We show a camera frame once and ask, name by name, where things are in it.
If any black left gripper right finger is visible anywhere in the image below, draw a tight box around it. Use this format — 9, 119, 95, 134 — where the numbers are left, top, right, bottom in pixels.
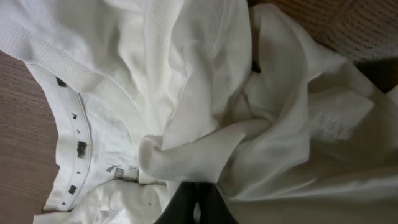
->
197, 183, 238, 224

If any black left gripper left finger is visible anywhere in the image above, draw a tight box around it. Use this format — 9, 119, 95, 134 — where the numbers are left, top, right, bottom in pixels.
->
154, 182, 197, 224

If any white t-shirt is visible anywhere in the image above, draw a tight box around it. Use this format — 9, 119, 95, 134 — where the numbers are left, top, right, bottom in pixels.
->
1, 1, 397, 223

